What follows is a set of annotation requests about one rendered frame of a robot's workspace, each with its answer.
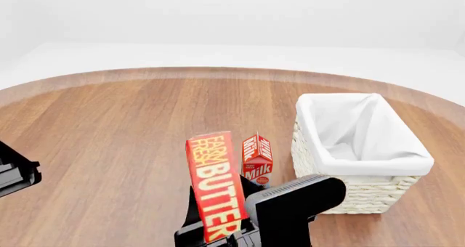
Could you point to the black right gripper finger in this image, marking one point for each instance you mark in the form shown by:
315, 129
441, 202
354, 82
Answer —
193, 211
250, 188

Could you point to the red butter box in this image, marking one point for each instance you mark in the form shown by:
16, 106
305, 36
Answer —
218, 181

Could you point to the white wicker basket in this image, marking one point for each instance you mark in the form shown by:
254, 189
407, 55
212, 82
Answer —
367, 195

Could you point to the white cloth basket liner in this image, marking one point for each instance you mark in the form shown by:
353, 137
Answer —
357, 132

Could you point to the red milk carton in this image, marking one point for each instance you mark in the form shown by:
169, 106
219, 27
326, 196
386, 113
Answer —
258, 168

